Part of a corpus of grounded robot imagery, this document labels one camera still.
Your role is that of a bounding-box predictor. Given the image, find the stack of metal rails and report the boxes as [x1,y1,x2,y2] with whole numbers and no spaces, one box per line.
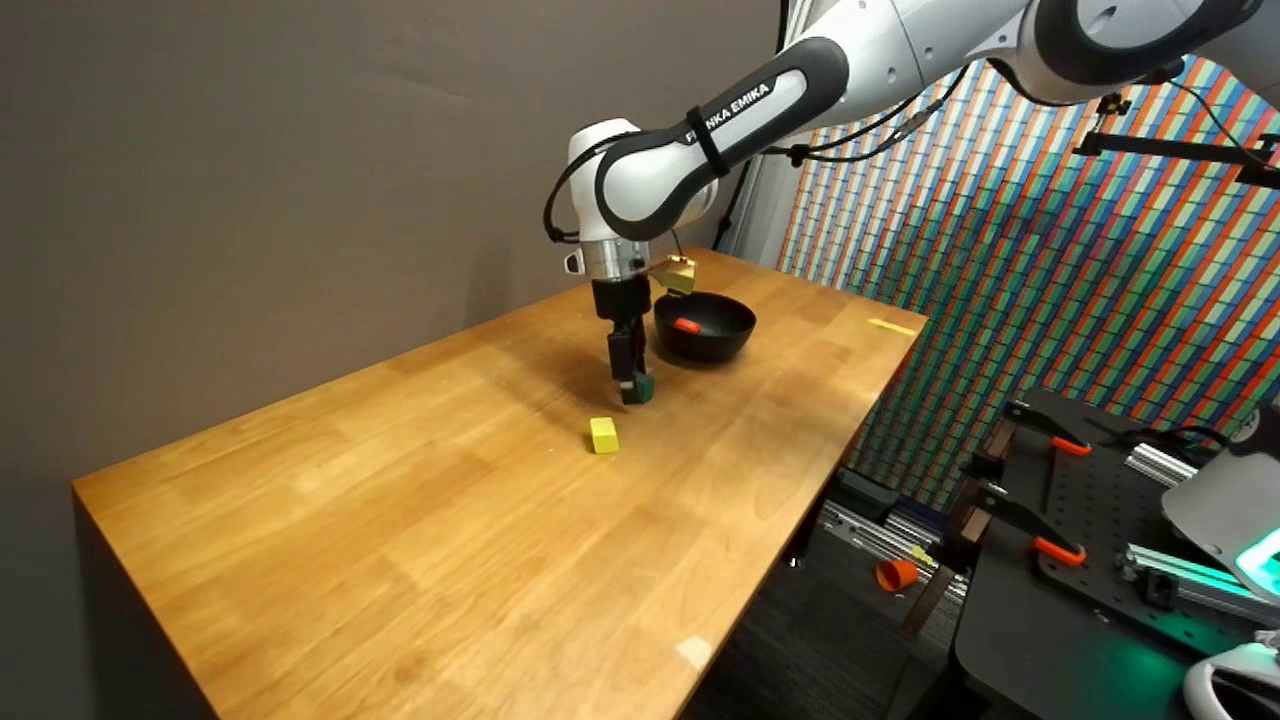
[818,498,973,603]

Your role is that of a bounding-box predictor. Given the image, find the aluminium rail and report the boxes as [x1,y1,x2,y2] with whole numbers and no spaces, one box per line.
[1124,442,1199,489]
[1118,542,1280,629]

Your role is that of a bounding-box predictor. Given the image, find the hand controller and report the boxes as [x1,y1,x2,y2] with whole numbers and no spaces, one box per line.
[1182,640,1280,720]

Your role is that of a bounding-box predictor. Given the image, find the camera on mount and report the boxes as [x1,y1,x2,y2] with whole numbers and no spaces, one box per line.
[1072,90,1280,191]

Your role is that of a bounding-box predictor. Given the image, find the black bowl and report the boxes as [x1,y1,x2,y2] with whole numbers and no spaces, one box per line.
[653,291,758,364]

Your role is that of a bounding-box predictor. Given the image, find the black clamp with orange handle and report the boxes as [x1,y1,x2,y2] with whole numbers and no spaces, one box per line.
[974,482,1089,564]
[1002,399,1094,459]

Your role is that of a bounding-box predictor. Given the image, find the colourful patterned backdrop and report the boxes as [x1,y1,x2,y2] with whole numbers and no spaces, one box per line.
[777,54,1280,513]

